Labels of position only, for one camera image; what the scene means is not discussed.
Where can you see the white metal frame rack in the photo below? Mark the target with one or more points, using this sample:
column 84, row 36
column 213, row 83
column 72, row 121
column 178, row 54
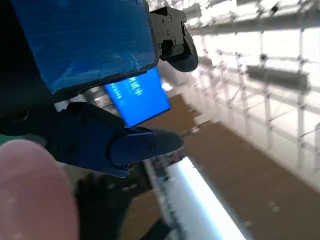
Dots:
column 265, row 45

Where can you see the pink bowl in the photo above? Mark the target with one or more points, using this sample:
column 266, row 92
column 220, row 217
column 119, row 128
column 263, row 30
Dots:
column 32, row 190

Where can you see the black knitted gloved right hand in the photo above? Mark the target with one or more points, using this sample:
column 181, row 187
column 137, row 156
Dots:
column 102, row 207

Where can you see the grey metal beam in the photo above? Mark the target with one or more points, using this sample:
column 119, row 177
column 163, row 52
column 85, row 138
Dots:
column 277, row 77

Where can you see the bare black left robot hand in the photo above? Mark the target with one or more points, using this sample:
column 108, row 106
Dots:
column 82, row 40

